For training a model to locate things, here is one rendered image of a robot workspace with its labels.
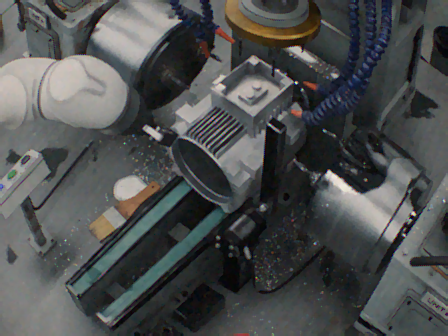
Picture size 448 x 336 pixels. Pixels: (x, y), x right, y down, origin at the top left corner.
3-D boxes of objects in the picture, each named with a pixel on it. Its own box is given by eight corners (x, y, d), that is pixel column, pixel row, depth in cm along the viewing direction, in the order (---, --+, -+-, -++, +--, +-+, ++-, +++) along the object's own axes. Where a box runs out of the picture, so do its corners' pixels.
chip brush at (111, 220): (150, 178, 168) (150, 176, 167) (165, 193, 166) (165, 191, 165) (86, 228, 160) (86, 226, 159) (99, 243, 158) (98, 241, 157)
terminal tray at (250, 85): (251, 76, 148) (252, 54, 143) (293, 105, 145) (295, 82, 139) (209, 110, 143) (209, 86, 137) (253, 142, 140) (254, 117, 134)
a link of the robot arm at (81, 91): (140, 71, 111) (78, 68, 115) (99, 45, 96) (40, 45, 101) (120, 139, 110) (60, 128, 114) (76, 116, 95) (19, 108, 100)
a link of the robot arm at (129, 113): (103, 65, 114) (118, 74, 119) (72, 112, 114) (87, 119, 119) (138, 90, 110) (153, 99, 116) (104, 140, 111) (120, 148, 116)
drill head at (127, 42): (126, 17, 183) (125, -40, 162) (229, 75, 169) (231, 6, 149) (59, 71, 172) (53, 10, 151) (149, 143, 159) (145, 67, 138)
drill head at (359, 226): (335, 149, 159) (346, 75, 138) (451, 245, 144) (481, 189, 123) (262, 228, 148) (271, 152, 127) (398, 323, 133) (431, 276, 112)
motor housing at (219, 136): (233, 112, 163) (235, 55, 147) (303, 163, 156) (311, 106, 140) (166, 171, 154) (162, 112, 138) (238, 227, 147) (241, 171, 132)
